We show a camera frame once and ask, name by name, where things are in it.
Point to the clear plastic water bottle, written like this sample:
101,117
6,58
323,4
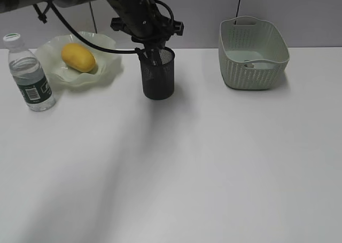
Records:
28,74

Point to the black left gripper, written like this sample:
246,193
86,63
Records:
149,22

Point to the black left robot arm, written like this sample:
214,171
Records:
42,6

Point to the black marker pen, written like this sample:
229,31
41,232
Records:
141,54
155,57

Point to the black mesh pen holder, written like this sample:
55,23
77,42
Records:
158,81

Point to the yellow mango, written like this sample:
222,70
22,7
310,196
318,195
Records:
78,57

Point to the pale green wavy plate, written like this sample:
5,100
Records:
62,76

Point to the white waste paper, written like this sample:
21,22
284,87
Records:
249,64

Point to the pale green plastic basket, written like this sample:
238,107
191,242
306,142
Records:
249,38

